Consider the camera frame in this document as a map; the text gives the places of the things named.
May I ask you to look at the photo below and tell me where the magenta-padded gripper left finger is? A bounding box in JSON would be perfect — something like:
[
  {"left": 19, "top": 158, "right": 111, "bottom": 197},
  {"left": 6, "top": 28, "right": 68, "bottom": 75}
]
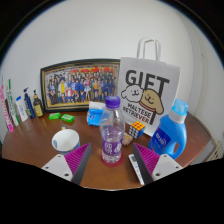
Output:
[{"left": 41, "top": 143, "right": 92, "bottom": 186}]

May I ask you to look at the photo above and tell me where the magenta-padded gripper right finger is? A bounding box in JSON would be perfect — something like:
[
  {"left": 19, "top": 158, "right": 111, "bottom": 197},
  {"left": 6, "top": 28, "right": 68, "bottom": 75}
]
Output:
[{"left": 132, "top": 143, "right": 184, "bottom": 186}]

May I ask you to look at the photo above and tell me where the clear purple-capped water bottle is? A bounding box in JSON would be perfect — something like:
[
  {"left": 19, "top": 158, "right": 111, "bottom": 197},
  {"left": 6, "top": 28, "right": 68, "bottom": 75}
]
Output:
[{"left": 99, "top": 95, "right": 126, "bottom": 165}]

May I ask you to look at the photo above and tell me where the white remote control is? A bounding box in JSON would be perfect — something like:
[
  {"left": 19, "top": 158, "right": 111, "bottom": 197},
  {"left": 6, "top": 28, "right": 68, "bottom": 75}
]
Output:
[{"left": 128, "top": 153, "right": 146, "bottom": 187}]

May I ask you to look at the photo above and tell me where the small beige box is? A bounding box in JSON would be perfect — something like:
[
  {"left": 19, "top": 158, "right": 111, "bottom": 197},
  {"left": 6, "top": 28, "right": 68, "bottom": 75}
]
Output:
[{"left": 122, "top": 132, "right": 134, "bottom": 147}]

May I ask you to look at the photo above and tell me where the colourful puzzle cube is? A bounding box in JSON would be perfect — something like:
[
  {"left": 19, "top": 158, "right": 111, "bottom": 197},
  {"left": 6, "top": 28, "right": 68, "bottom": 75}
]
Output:
[{"left": 128, "top": 120, "right": 147, "bottom": 140}]

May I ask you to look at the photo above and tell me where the blue detergent bottle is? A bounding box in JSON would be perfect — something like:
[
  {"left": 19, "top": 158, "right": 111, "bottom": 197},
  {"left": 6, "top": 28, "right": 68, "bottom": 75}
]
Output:
[{"left": 147, "top": 98, "right": 189, "bottom": 160}]

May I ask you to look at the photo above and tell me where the flat round red coaster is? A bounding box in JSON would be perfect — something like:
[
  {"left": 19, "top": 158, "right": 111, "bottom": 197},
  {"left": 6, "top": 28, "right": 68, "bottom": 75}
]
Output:
[{"left": 100, "top": 153, "right": 125, "bottom": 168}]

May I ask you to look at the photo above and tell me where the small green packet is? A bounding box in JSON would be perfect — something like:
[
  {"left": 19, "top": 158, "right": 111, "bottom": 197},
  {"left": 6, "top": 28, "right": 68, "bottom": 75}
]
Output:
[
  {"left": 60, "top": 113, "right": 76, "bottom": 123},
  {"left": 48, "top": 112, "right": 62, "bottom": 121}
]

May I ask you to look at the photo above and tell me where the blue tissue pack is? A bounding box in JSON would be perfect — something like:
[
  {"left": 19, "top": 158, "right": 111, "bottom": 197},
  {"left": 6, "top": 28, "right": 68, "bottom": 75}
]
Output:
[{"left": 86, "top": 101, "right": 107, "bottom": 127}]

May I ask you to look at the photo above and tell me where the dark amber bottle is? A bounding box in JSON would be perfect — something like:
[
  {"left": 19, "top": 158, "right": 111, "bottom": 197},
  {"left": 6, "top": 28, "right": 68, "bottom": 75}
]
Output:
[{"left": 32, "top": 89, "right": 45, "bottom": 118}]

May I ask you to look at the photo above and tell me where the white paper gift bag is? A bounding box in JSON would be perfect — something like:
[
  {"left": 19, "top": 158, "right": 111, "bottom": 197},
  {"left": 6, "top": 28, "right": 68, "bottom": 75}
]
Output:
[{"left": 117, "top": 36, "right": 182, "bottom": 138}]

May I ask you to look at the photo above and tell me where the white radiator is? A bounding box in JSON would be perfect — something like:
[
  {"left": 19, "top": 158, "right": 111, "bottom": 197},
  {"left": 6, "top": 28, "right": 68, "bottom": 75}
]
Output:
[{"left": 206, "top": 139, "right": 224, "bottom": 163}]

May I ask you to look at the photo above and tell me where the dark blue pump bottle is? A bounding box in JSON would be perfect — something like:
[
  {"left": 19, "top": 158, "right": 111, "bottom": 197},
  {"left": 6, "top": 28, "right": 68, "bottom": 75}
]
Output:
[{"left": 23, "top": 87, "right": 37, "bottom": 120}]

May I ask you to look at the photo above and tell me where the framed group photo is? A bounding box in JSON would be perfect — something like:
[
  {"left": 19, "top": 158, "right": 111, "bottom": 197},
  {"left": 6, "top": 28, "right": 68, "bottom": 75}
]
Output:
[{"left": 40, "top": 58, "right": 121, "bottom": 113}]

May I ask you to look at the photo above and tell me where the white bottle with blue cap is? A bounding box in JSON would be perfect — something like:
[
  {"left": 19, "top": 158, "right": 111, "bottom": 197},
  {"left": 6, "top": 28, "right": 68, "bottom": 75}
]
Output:
[{"left": 15, "top": 96, "right": 29, "bottom": 123}]

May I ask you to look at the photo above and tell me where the tall green and white box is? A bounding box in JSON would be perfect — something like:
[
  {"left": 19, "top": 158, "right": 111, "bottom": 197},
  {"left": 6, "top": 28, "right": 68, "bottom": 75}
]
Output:
[{"left": 5, "top": 78, "right": 20, "bottom": 127}]

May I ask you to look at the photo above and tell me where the tall pink box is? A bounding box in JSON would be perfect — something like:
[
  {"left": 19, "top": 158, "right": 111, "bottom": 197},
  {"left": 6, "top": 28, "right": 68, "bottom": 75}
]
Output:
[{"left": 0, "top": 84, "right": 15, "bottom": 134}]

